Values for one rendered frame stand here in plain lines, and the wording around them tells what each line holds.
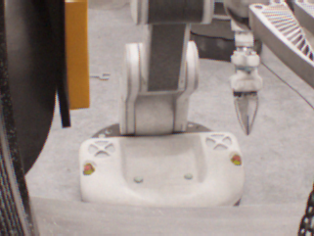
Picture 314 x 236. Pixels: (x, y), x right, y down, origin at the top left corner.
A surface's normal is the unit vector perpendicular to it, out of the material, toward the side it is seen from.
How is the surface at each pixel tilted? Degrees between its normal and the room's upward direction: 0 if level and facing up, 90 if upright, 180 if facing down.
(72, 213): 0
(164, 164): 0
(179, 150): 0
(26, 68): 90
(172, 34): 112
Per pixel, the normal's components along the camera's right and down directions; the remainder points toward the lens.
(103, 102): 0.01, -0.80
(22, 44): 0.22, 0.59
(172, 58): 0.09, 0.85
